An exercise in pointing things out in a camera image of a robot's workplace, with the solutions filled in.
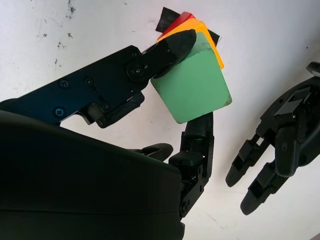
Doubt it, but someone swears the black tape strip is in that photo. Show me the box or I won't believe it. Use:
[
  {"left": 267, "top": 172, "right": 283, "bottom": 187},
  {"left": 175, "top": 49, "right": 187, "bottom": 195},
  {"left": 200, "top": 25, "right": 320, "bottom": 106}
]
[{"left": 155, "top": 6, "right": 222, "bottom": 47}]

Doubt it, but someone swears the yellow cube block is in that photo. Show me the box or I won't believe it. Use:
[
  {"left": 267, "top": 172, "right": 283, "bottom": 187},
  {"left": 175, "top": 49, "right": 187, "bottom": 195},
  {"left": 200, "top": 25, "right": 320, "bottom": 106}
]
[{"left": 156, "top": 18, "right": 225, "bottom": 70}]

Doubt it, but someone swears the green cube block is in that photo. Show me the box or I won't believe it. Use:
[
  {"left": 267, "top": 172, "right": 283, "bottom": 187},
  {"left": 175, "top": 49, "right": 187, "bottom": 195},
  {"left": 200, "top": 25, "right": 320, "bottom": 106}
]
[{"left": 150, "top": 32, "right": 233, "bottom": 125}]

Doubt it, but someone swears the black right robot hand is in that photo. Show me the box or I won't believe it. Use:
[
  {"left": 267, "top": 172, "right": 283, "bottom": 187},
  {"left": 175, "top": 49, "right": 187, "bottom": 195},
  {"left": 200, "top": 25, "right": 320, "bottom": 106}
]
[{"left": 0, "top": 28, "right": 216, "bottom": 240}]

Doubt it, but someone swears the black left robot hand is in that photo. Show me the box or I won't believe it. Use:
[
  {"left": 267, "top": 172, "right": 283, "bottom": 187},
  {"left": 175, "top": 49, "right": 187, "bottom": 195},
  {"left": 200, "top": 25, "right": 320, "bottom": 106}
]
[{"left": 225, "top": 61, "right": 320, "bottom": 216}]

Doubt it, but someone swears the red cube block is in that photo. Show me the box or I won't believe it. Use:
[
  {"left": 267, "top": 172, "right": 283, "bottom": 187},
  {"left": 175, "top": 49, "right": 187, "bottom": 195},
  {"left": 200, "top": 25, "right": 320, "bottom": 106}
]
[{"left": 162, "top": 11, "right": 197, "bottom": 35}]

